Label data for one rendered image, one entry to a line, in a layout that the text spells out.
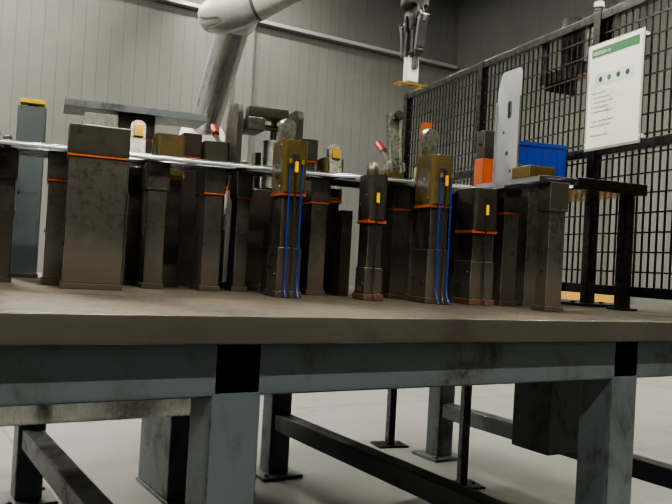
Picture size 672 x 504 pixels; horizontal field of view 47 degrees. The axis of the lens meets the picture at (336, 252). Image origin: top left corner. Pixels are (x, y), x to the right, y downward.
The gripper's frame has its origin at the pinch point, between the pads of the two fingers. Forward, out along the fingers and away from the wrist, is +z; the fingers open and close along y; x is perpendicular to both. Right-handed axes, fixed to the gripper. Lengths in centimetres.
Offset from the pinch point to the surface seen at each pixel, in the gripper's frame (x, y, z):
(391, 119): 2.1, -14.7, 10.5
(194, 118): -51, -27, 15
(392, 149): 2.4, -13.4, 19.1
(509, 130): 29.8, 2.7, 12.8
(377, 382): -37, 70, 71
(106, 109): -74, -27, 16
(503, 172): 29.9, 0.8, 24.2
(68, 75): -52, -1074, -215
